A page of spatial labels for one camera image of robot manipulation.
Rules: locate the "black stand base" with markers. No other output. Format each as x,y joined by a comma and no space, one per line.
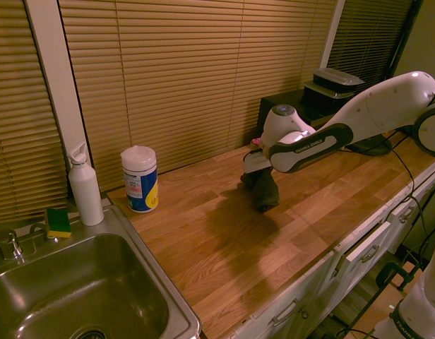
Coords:
374,145

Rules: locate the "large black lidded container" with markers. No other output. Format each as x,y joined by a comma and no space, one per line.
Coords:
321,97

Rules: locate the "black box appliance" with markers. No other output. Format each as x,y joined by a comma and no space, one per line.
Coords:
284,100

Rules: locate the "small black lidded container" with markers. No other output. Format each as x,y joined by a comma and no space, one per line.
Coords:
335,78

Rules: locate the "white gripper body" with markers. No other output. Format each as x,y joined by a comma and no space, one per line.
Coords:
255,163

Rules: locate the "dark stand pole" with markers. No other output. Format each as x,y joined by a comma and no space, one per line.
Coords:
403,39

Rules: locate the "white water bottle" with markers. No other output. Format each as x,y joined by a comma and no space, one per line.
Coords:
85,190

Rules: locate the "green yellow sponge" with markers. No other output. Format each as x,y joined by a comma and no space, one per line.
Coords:
58,223

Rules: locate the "black clamp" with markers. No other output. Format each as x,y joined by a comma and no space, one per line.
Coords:
394,275

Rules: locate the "disinfecting wipes canister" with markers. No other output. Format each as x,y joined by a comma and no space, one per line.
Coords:
140,180

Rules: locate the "narrow wooden window blind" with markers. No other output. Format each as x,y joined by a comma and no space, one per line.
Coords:
19,123

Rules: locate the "stainless steel sink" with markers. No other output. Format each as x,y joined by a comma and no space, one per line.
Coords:
80,275

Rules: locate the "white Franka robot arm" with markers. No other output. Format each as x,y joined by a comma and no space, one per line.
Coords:
376,106

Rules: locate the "dark grey cloth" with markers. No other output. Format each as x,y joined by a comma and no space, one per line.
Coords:
265,192

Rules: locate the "white kitchen cabinet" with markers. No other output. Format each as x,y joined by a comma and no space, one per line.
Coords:
366,261

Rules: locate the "dark shaded window blind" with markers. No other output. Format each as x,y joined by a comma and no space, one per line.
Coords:
366,39

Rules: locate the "wide wooden window blind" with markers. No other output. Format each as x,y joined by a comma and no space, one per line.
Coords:
189,77

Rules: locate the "pink small object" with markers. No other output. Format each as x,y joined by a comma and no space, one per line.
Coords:
256,141

